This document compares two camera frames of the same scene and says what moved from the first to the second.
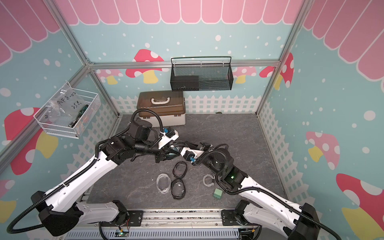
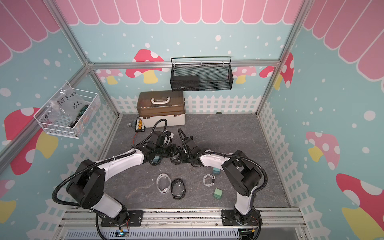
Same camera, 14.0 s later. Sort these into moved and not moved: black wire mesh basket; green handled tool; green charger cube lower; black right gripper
Moved: black right gripper
Not moved: green handled tool; green charger cube lower; black wire mesh basket
